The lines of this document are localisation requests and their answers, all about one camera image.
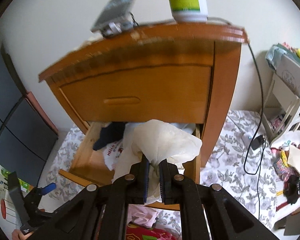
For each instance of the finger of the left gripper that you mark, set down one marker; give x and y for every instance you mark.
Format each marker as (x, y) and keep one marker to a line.
(47, 189)

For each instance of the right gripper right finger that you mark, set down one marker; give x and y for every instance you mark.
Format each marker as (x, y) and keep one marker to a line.
(176, 188)

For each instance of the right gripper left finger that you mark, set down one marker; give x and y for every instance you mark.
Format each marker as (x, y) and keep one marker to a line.
(129, 189)

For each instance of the pink cloth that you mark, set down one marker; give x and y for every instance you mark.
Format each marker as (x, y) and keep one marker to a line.
(142, 215)

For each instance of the white plastic bag cloth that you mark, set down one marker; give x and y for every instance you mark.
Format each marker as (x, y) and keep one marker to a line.
(157, 141)

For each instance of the wooden drawer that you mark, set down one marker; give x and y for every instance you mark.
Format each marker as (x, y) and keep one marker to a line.
(88, 166)

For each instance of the left hand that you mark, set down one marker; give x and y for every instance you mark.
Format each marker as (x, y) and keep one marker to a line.
(18, 235)

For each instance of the red floral quilt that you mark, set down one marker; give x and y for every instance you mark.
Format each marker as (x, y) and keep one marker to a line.
(135, 232)

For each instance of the white printed t-shirt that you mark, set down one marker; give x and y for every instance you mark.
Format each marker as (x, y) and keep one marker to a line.
(111, 154)

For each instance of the dark glass cabinet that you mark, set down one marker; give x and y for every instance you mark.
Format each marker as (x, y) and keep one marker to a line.
(26, 140)

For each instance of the navy blue sock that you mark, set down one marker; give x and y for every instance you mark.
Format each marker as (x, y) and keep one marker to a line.
(112, 133)

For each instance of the black power adapter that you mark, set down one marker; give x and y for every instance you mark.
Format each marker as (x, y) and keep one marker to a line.
(257, 142)

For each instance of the wooden nightstand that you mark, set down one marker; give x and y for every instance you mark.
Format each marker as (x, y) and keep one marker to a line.
(182, 72)

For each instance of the pile of small trinkets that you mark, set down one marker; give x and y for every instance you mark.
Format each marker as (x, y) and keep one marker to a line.
(287, 167)

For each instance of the white lattice rack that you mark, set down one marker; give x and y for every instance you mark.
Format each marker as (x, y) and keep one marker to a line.
(281, 114)

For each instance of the books on rack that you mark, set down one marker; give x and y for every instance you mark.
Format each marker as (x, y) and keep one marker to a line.
(286, 65)

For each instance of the grey phone on stand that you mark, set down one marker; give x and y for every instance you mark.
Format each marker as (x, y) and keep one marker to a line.
(115, 18)

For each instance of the white green pill bottle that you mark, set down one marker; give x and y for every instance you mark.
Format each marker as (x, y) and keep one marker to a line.
(189, 10)

